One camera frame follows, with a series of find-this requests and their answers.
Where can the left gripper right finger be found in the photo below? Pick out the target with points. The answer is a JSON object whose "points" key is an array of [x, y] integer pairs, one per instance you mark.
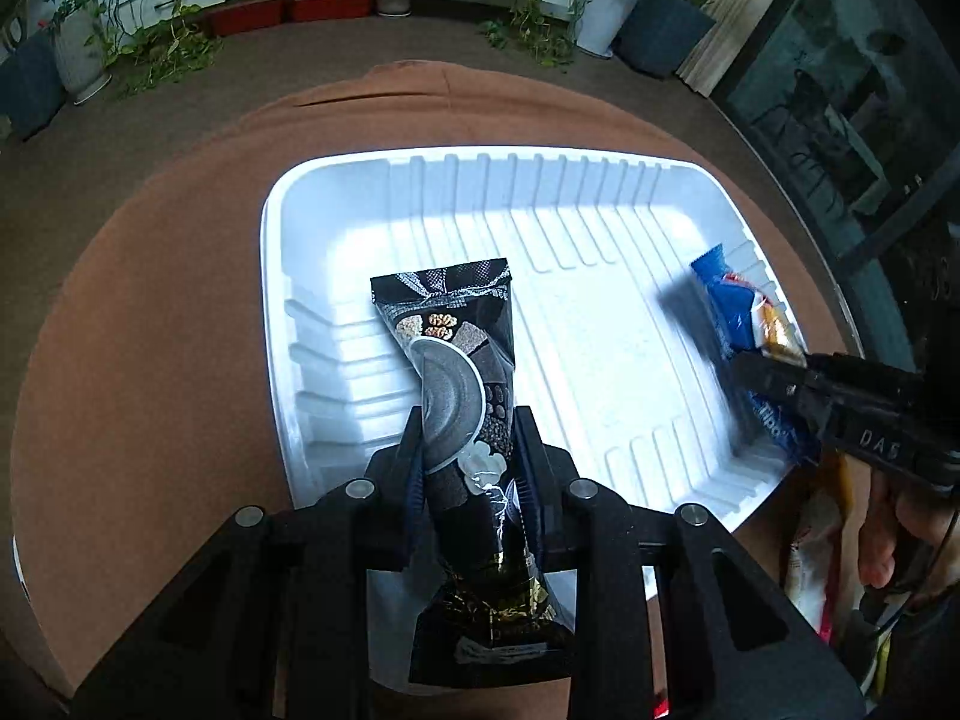
{"points": [[543, 473]]}

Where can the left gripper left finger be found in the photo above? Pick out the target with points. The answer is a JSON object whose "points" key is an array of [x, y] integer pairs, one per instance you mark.
{"points": [[396, 515]]}

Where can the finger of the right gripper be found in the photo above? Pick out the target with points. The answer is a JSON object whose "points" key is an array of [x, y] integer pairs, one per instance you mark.
{"points": [[767, 377]]}

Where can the blue snack packet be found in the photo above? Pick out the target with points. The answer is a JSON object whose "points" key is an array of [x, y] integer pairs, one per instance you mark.
{"points": [[750, 326]]}

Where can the black nut snack packet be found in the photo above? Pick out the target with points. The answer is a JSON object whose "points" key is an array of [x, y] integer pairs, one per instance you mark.
{"points": [[493, 621]]}

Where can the person's right hand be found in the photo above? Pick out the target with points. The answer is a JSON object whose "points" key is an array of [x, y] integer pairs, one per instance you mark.
{"points": [[896, 507]]}

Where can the dark blue plant pot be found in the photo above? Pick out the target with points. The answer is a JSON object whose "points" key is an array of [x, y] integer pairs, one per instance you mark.
{"points": [[658, 35]]}

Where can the white round stool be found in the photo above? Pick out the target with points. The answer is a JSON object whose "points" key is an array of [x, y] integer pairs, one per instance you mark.
{"points": [[18, 568]]}

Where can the white plant pot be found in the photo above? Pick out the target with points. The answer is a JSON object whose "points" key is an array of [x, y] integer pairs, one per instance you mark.
{"points": [[598, 25], [80, 56]]}

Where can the red storage box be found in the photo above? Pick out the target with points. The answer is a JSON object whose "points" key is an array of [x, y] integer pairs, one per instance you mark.
{"points": [[241, 17], [305, 11]]}

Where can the white left plant pot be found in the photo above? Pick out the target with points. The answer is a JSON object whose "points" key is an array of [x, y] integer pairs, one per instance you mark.
{"points": [[80, 56]]}

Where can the dark blue left pot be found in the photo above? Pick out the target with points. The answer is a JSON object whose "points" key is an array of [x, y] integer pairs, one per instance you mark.
{"points": [[31, 89]]}

